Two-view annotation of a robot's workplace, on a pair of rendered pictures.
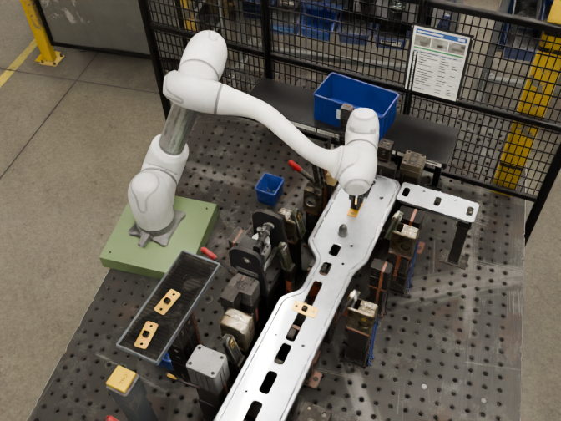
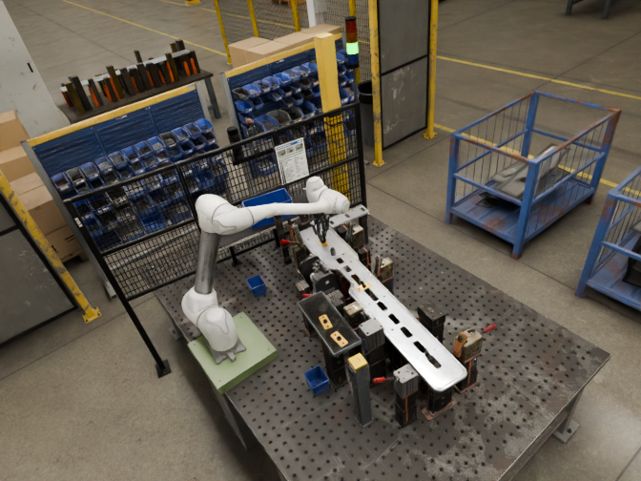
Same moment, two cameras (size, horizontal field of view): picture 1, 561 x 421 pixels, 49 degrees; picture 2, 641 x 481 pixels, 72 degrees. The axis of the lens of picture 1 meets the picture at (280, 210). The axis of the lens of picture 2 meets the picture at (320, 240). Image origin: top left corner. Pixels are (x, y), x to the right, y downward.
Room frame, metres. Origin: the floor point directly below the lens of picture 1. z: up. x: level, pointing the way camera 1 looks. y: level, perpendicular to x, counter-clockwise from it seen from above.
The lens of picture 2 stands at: (0.08, 1.37, 2.72)
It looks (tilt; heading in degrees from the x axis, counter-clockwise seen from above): 38 degrees down; 310
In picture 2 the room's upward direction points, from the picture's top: 9 degrees counter-clockwise
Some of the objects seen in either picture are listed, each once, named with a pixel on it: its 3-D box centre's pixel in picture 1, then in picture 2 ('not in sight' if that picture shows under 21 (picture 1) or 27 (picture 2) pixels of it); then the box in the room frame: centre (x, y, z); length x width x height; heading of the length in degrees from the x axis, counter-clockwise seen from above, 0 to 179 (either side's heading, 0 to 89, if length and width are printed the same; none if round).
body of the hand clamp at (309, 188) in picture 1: (313, 216); (302, 268); (1.52, -0.13, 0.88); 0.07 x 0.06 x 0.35; 63
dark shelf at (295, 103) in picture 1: (346, 119); (266, 219); (1.93, -0.30, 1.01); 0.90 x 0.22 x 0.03; 63
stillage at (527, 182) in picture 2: not in sight; (527, 170); (0.77, -2.47, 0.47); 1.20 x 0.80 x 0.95; 71
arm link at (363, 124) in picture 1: (361, 134); (317, 191); (1.43, -0.27, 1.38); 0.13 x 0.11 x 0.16; 169
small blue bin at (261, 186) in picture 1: (270, 190); (257, 286); (1.80, 0.04, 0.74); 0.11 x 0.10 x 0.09; 153
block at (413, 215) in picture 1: (405, 237); (345, 244); (1.43, -0.48, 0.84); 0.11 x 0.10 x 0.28; 63
